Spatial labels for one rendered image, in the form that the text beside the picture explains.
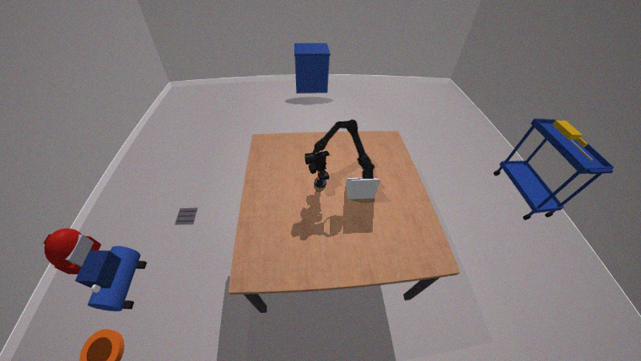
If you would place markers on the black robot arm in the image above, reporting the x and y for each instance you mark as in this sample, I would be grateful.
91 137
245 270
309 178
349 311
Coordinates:
320 157

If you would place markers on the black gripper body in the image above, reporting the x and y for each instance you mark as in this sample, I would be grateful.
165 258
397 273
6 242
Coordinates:
323 175

